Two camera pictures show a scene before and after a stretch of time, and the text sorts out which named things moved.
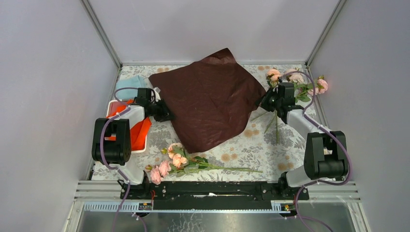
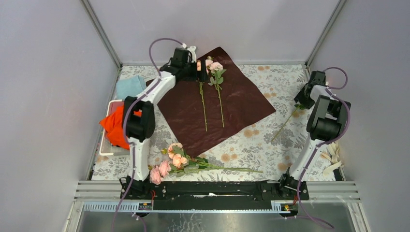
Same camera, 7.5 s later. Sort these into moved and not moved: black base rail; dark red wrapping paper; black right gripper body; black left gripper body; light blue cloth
Moved: black left gripper body; black right gripper body
Not moved: dark red wrapping paper; light blue cloth; black base rail
